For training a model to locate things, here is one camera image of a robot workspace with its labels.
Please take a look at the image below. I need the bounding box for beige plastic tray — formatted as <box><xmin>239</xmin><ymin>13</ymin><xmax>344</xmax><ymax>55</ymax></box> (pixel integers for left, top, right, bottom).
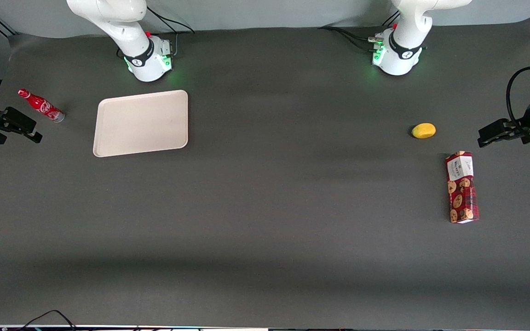
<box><xmin>92</xmin><ymin>90</ymin><xmax>189</xmax><ymax>158</ymax></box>

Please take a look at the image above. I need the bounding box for yellow lemon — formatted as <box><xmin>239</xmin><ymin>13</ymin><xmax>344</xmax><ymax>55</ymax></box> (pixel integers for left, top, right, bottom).
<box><xmin>411</xmin><ymin>123</ymin><xmax>437</xmax><ymax>139</ymax></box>

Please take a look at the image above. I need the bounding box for red coke bottle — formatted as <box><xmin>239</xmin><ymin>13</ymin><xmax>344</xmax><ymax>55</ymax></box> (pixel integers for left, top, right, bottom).
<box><xmin>17</xmin><ymin>88</ymin><xmax>65</xmax><ymax>123</ymax></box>

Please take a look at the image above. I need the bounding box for black right arm base cable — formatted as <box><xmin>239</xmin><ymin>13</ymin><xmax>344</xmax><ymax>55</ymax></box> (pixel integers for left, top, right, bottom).
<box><xmin>117</xmin><ymin>6</ymin><xmax>196</xmax><ymax>58</ymax></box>

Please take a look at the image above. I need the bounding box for red cookie box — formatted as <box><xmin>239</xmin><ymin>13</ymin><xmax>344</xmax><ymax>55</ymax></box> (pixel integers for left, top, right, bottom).
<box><xmin>445</xmin><ymin>151</ymin><xmax>480</xmax><ymax>224</ymax></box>

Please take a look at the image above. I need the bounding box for black left arm base cable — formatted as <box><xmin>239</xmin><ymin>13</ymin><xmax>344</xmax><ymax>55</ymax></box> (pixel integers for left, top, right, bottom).
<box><xmin>318</xmin><ymin>9</ymin><xmax>402</xmax><ymax>52</ymax></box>

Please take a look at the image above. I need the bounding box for black arm base cable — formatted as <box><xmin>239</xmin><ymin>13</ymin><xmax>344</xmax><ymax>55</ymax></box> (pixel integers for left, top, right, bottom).
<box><xmin>318</xmin><ymin>9</ymin><xmax>402</xmax><ymax>52</ymax></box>
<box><xmin>117</xmin><ymin>6</ymin><xmax>196</xmax><ymax>58</ymax></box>

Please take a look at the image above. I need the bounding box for black cable at table edge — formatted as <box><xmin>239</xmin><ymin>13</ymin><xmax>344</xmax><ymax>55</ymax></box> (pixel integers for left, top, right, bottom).
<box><xmin>18</xmin><ymin>310</ymin><xmax>78</xmax><ymax>331</ymax></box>

